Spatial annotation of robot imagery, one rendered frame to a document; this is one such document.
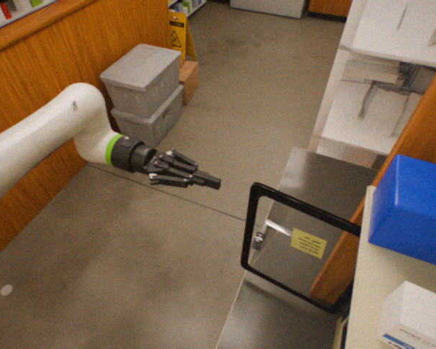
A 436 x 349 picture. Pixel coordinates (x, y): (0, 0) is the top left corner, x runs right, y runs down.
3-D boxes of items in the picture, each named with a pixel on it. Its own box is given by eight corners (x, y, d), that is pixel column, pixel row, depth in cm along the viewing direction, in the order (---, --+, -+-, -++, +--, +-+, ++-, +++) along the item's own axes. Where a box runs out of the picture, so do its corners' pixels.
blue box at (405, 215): (440, 212, 47) (478, 173, 40) (444, 269, 41) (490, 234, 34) (372, 192, 50) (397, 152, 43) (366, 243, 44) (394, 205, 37)
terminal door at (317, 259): (335, 316, 87) (398, 246, 57) (239, 265, 97) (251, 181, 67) (336, 313, 87) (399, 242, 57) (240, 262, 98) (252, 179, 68)
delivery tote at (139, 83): (185, 85, 284) (182, 51, 260) (151, 123, 248) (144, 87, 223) (146, 75, 295) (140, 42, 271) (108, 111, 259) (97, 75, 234)
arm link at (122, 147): (134, 155, 93) (115, 176, 87) (126, 124, 84) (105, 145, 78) (151, 161, 91) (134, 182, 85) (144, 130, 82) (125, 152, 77)
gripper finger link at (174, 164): (159, 167, 85) (161, 164, 85) (196, 179, 82) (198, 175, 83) (157, 157, 82) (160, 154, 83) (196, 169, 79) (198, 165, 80)
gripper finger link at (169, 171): (155, 159, 81) (152, 163, 80) (193, 173, 78) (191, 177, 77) (157, 169, 84) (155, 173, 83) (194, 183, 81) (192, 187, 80)
